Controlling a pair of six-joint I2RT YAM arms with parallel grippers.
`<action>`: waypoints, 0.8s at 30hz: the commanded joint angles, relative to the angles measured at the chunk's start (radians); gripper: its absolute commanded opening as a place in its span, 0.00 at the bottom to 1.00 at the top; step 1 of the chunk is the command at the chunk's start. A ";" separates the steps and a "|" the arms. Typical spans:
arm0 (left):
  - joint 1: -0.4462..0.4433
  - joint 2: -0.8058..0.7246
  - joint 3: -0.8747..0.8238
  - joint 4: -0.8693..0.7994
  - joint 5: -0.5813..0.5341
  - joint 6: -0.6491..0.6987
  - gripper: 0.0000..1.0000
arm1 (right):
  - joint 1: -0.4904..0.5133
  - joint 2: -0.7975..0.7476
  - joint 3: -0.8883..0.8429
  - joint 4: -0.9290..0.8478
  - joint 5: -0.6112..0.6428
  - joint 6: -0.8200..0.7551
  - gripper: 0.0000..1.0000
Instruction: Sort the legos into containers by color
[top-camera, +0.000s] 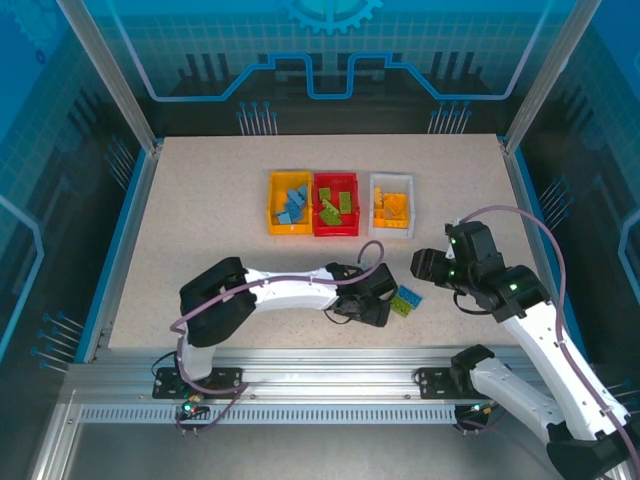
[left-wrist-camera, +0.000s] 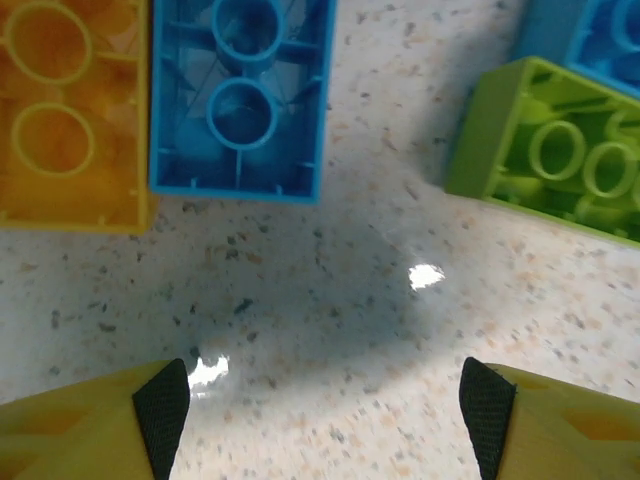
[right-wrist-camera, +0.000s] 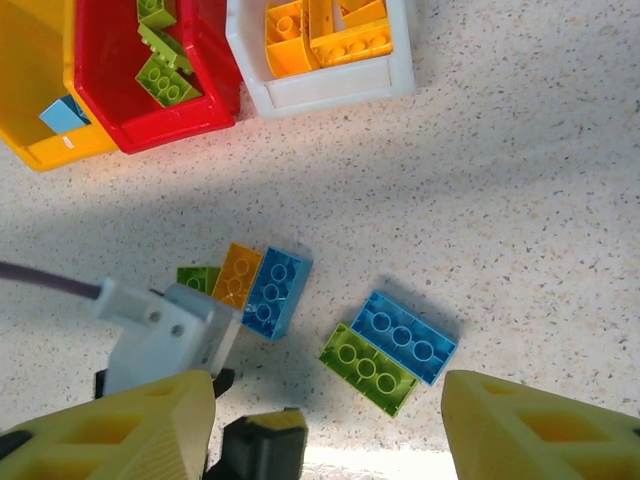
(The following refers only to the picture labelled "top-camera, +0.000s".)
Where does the aluminium upright frame post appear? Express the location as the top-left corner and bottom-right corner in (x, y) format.
(501, 0), (587, 154)
(55, 0), (165, 154)

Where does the blue table edge strip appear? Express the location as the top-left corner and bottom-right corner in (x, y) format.
(82, 147), (152, 364)

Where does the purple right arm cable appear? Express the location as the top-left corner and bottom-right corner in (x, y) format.
(457, 205), (640, 480)

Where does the slotted grey cable duct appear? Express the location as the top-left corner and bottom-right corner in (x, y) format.
(79, 405), (461, 426)

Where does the red plastic bin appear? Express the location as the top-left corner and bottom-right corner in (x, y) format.
(312, 171), (362, 238)

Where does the yellow plastic bin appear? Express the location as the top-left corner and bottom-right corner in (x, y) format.
(266, 170), (315, 237)

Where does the aluminium frame rail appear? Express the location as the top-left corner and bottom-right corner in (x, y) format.
(67, 347), (601, 407)

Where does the white plastic bin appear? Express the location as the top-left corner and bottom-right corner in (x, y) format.
(368, 172), (417, 240)

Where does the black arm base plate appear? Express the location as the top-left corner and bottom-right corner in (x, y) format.
(152, 367), (244, 401)
(417, 367), (501, 401)

